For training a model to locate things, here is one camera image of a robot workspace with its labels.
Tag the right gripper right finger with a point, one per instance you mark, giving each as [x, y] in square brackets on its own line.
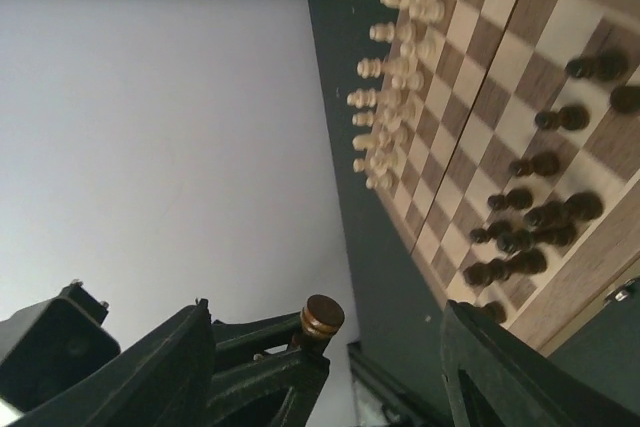
[492, 378]

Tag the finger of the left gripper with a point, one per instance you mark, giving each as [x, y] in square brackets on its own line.
[279, 390]
[240, 342]

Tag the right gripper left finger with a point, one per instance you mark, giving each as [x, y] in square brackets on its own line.
[164, 379]

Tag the dark chess piece lowest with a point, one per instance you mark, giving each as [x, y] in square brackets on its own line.
[491, 232]

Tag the dark chess piece second row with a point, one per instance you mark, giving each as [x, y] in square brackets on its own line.
[544, 164]

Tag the dark chess piece placed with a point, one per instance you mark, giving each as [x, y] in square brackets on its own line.
[581, 206]

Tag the dark rook chess piece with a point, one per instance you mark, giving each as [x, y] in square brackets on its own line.
[604, 67]

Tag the dark piece on board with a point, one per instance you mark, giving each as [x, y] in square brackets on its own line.
[493, 310]

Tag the dark pawn on board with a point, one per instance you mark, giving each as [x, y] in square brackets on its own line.
[526, 263]

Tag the wooden chess board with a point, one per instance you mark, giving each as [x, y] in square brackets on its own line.
[497, 64]

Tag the white chess pieces group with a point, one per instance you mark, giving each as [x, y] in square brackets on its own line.
[388, 111]

